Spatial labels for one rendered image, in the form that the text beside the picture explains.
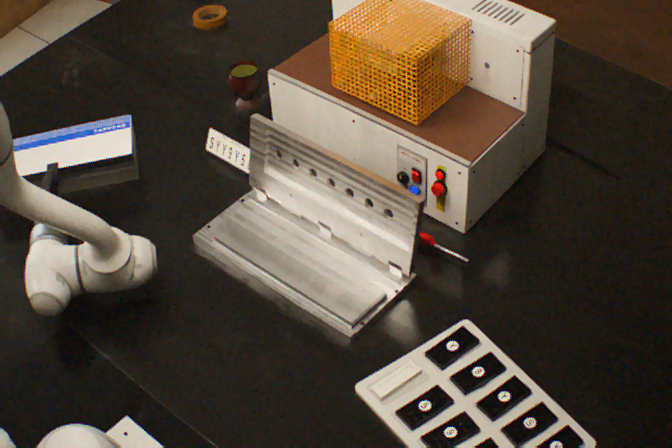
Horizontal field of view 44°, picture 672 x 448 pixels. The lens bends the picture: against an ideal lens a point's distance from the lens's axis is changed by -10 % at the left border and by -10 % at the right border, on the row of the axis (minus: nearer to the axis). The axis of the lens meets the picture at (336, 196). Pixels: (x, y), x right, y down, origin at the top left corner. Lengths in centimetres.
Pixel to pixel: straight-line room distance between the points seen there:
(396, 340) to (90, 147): 86
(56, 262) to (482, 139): 91
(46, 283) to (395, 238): 70
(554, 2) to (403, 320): 133
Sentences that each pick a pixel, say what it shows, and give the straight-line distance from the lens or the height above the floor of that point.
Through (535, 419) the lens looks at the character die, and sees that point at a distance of 162.
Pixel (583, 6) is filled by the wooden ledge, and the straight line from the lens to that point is 279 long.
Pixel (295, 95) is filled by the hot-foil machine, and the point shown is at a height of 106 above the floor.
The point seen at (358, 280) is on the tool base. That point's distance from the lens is 182.
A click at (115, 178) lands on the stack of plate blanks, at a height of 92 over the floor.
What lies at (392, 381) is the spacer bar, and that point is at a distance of 166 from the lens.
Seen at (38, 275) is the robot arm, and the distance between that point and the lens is 179.
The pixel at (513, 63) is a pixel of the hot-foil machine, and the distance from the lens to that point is 190.
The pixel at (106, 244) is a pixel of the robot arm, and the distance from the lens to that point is 170.
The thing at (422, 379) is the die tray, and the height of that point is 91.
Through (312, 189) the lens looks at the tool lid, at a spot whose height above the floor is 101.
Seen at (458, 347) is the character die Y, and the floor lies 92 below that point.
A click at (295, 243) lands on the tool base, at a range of 190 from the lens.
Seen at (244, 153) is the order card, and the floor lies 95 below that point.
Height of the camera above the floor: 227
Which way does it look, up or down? 43 degrees down
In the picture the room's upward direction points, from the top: 4 degrees counter-clockwise
